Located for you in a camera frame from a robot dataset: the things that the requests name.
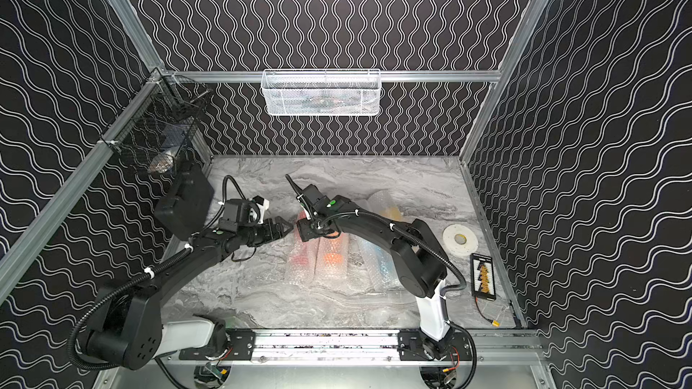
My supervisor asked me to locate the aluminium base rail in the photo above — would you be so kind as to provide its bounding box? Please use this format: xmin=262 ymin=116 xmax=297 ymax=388
xmin=159 ymin=329 xmax=542 ymax=367

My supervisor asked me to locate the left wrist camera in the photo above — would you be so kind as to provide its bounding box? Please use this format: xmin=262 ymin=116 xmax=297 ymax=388
xmin=218 ymin=196 xmax=270 ymax=232

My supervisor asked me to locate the bubble wrapped blue glass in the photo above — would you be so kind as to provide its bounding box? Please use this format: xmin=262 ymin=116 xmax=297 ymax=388
xmin=354 ymin=236 xmax=403 ymax=292

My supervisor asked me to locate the black wire mesh basket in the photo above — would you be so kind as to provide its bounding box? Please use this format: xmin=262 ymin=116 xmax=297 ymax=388
xmin=103 ymin=76 xmax=214 ymax=178

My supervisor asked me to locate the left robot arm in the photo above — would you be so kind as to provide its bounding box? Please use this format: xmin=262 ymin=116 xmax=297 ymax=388
xmin=66 ymin=217 xmax=293 ymax=371

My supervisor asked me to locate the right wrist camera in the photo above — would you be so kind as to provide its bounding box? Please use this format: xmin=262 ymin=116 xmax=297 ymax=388
xmin=294 ymin=185 xmax=332 ymax=219

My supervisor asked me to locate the black battery charger box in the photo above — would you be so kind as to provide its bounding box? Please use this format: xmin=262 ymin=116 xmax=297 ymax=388
xmin=470 ymin=253 xmax=497 ymax=301

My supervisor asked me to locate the white tape roll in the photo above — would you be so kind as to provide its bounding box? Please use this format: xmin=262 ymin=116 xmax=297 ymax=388
xmin=443 ymin=223 xmax=479 ymax=259

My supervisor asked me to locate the bubble wrapped yellow glass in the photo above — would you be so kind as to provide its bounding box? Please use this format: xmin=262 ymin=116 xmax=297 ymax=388
xmin=368 ymin=190 xmax=404 ymax=222

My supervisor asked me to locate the black speaker box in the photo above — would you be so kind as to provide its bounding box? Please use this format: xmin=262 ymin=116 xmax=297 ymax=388
xmin=154 ymin=162 xmax=214 ymax=241

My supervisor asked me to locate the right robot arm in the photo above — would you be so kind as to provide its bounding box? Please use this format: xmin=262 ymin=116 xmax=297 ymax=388
xmin=297 ymin=191 xmax=467 ymax=360

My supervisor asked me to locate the white wire mesh basket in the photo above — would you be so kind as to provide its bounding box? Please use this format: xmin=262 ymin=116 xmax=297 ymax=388
xmin=261 ymin=68 xmax=383 ymax=116

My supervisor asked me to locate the aluminium frame corner post left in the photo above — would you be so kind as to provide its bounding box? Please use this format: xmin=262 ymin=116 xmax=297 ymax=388
xmin=106 ymin=0 xmax=165 ymax=71

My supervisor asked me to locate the bubble wrapped orange glass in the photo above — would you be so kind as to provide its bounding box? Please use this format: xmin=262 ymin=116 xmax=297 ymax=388
xmin=315 ymin=234 xmax=350 ymax=287

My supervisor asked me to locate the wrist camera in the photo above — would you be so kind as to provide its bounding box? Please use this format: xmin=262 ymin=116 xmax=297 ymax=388
xmin=294 ymin=185 xmax=332 ymax=219
xmin=218 ymin=196 xmax=270 ymax=232

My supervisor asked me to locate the charger cable with yellow plug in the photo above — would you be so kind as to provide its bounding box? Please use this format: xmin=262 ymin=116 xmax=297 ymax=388
xmin=474 ymin=298 xmax=512 ymax=328

